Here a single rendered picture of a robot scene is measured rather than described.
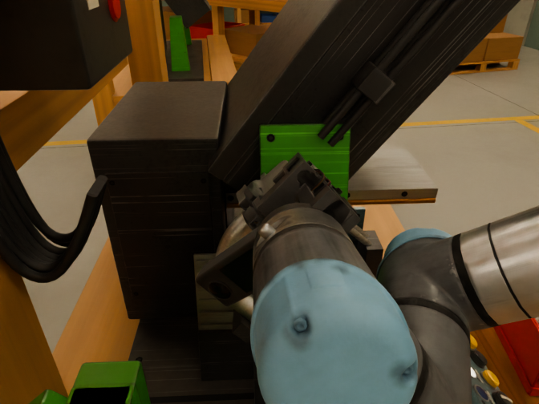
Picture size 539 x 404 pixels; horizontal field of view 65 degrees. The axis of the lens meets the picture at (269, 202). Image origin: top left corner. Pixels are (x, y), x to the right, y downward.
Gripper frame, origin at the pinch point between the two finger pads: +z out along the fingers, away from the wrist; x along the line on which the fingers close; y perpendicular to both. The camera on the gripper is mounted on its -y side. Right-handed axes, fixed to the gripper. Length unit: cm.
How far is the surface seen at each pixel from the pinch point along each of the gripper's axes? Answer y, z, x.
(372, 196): 9.8, 14.6, -14.8
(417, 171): 18.4, 20.3, -19.3
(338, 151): 10.4, 2.4, -2.2
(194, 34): 6, 347, 75
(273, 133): 6.3, 2.4, 5.4
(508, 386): 3, 12, -58
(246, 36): 34, 305, 39
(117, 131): -9.2, 10.6, 20.5
